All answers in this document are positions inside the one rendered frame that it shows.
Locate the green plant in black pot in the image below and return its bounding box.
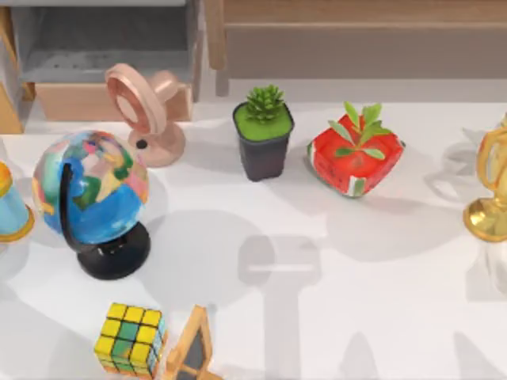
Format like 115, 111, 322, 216
232, 83, 295, 183

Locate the plant in red watermelon pot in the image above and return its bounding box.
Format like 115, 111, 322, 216
307, 101, 406, 198

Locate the pink desk fan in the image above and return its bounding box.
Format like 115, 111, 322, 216
105, 63, 187, 169

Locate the colourful globe on black stand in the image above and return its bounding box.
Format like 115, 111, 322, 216
32, 130, 152, 281

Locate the wooden framed blackboard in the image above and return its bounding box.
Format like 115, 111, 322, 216
163, 304, 226, 380

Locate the wooden cupboard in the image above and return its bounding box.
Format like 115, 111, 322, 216
206, 0, 507, 97

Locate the yellow puzzle cube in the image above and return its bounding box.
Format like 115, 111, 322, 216
93, 302, 167, 377

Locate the pale wooden drawer front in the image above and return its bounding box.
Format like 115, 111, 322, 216
34, 82, 193, 122

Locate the grey pierced drawer inside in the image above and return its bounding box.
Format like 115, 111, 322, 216
10, 0, 201, 84

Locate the gold trophy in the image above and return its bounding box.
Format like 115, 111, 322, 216
463, 112, 507, 242

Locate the blue and orange cone toy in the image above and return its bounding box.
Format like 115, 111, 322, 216
0, 160, 36, 243

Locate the wooden cabinet with drawer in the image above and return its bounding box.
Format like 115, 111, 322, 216
0, 0, 37, 135

